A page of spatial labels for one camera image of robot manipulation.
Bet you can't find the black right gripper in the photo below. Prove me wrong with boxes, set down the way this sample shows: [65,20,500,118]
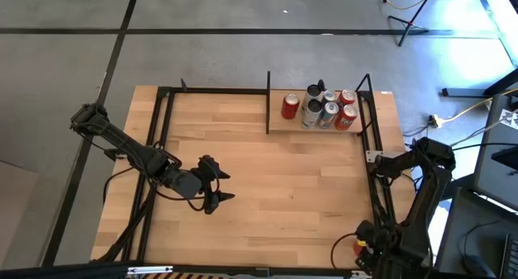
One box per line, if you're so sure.
[355,218,406,273]

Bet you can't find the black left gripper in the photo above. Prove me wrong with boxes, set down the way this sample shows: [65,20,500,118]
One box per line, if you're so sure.
[174,154,236,215]

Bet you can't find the red Coca-Cola can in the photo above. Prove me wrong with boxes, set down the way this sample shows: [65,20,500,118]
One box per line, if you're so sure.
[280,93,301,120]

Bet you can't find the white slim can black top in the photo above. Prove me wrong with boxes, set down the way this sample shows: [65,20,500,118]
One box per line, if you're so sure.
[300,99,324,131]
[303,83,324,104]

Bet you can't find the red Fanta can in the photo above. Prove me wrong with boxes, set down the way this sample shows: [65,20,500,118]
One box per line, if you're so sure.
[333,104,359,132]

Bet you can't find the wooden shelf board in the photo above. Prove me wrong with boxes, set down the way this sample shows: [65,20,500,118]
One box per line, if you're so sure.
[269,89,363,133]

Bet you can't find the black shelf divider panel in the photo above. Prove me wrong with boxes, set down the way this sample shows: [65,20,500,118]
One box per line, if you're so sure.
[265,70,272,135]

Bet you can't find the silver mounting plate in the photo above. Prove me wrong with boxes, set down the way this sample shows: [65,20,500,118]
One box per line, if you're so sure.
[365,150,394,163]

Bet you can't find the dark grey desk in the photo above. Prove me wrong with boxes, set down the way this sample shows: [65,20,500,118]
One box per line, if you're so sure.
[435,188,518,279]

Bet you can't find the black computer mouse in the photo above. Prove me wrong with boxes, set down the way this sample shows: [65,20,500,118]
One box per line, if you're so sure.
[462,254,491,278]

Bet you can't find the black keyboard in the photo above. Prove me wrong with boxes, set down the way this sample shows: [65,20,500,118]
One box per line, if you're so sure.
[500,233,518,279]

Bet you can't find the black monitor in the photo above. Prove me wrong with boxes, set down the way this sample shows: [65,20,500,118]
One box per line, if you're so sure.
[490,146,518,171]

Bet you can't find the black desk leg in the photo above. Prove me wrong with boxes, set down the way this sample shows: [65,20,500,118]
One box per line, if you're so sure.
[440,67,518,99]

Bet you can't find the black white marker tag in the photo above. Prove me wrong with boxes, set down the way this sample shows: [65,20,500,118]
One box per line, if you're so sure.
[498,108,518,130]

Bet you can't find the brown floor mat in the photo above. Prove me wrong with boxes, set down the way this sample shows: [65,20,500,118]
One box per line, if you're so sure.
[0,159,40,272]

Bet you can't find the black tripod stand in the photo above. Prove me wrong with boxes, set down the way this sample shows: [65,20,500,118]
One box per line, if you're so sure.
[387,0,440,48]

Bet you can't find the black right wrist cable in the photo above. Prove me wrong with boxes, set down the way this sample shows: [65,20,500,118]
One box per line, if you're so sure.
[330,232,359,268]

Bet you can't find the black aluminium table frame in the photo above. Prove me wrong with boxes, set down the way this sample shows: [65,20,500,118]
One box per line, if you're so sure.
[96,73,432,274]

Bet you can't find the silver bracket with hazard tape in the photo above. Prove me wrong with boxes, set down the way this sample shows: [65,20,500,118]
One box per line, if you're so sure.
[126,264,227,279]

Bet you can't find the yellow power cable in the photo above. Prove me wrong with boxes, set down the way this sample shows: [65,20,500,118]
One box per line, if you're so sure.
[439,87,518,125]

